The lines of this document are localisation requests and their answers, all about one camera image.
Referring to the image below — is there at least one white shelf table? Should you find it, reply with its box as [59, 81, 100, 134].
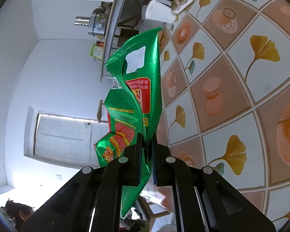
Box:
[100, 0, 180, 83]

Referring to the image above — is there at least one metal pot on shelf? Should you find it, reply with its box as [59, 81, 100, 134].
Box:
[74, 2, 112, 37]

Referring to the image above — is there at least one wooden chair left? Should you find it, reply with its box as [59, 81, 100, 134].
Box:
[97, 100, 108, 123]

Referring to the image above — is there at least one green packet on shelf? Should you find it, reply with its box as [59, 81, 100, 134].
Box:
[90, 44, 104, 60]

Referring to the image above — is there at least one white paper cup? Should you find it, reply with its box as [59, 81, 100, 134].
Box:
[145, 0, 177, 24]

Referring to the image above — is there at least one green snack bag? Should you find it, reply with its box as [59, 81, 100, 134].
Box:
[94, 26, 163, 218]

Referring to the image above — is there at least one white door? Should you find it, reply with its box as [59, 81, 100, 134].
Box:
[23, 107, 109, 169]

